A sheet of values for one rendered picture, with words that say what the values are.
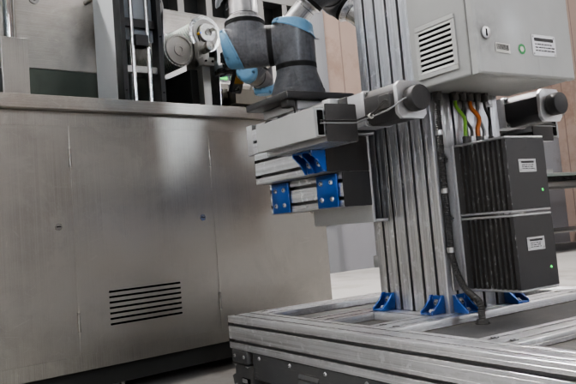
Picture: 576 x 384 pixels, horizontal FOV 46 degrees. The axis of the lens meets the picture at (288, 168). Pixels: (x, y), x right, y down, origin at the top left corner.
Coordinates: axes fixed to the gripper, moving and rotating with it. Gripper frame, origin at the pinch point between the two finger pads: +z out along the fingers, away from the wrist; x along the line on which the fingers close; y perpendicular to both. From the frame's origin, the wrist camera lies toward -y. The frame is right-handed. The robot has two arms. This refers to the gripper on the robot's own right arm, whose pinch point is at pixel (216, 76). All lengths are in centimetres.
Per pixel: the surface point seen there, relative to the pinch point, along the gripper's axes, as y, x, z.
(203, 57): 4.6, 11.9, -9.5
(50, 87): -2, 56, 30
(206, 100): -11.8, 10.7, -7.2
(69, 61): 9, 48, 30
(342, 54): 105, -327, 249
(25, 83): -8, 75, 4
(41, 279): -71, 85, -29
